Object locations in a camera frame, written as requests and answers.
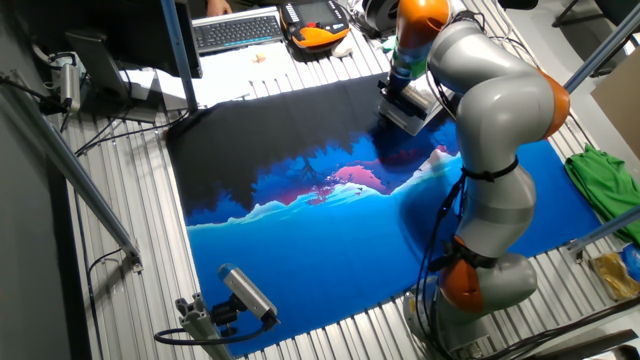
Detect silver drawer with flat pull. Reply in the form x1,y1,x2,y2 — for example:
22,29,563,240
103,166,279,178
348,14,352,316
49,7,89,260
378,106,426,137

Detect black fabric strap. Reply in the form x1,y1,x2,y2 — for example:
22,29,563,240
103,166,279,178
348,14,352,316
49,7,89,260
429,237,499,274

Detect aluminium frame post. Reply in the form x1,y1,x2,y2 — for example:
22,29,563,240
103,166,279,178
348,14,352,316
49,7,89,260
159,0,201,114
567,205,640,256
564,2,640,91
0,69,144,274

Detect black computer keyboard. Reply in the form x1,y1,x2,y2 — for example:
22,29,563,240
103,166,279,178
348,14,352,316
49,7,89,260
191,7,285,55

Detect yellow plastic bag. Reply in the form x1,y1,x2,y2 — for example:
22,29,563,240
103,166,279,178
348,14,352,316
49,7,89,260
592,251,640,301

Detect person's hand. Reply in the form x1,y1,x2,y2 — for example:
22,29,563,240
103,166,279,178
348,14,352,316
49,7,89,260
205,0,234,17

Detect white paper sheet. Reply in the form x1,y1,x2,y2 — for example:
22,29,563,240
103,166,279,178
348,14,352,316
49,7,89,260
192,39,301,109

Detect black office chair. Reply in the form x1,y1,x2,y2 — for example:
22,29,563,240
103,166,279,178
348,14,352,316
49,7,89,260
549,0,640,79

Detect brown cardboard panel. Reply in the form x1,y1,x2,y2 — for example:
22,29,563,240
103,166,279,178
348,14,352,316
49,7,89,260
589,47,640,151

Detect black camera cable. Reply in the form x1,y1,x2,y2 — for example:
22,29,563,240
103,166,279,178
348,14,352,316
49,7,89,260
0,74,69,116
153,319,274,347

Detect thin black strap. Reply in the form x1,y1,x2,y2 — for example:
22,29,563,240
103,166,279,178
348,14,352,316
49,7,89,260
459,157,521,184

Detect small silver drawer cabinet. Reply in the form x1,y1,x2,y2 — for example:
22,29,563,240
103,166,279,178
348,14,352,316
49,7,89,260
377,83,441,137

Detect blue plastic bag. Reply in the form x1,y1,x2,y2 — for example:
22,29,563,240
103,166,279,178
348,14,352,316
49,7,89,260
622,243,640,281

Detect silver camera blue end cap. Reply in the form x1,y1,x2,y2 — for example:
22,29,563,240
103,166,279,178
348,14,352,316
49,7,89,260
217,263,281,326

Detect black monitor cables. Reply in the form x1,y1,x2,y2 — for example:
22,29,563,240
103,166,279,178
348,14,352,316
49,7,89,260
74,107,191,157

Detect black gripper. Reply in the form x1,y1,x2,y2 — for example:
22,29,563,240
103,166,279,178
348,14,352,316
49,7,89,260
375,74,409,109

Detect black filament spool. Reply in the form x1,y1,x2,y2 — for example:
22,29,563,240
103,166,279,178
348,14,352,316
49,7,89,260
360,0,401,39

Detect orange and black teach pendant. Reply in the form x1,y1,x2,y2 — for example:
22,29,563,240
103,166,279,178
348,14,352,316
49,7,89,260
278,0,351,51

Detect dark metal beam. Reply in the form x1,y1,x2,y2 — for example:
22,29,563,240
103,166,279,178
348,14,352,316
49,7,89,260
524,327,640,360

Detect black computer monitor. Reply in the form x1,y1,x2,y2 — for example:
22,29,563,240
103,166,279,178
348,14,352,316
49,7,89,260
14,0,204,124

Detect landscape print desk mat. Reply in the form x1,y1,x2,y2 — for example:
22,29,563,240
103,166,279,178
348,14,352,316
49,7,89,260
164,72,604,357

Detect short aluminium profile stub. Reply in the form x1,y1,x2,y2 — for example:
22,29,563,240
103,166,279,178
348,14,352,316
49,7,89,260
174,292,235,360

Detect green cloth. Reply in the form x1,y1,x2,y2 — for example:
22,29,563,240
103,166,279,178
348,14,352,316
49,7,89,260
564,143,640,246

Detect black camera ball mount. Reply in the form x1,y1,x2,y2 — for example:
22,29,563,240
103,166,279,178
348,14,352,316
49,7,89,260
209,294,242,337

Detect white foam block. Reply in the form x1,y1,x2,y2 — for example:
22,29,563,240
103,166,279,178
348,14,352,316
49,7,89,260
330,37,355,59

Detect black handle bar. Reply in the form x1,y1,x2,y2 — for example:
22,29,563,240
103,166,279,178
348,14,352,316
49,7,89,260
380,94,429,122

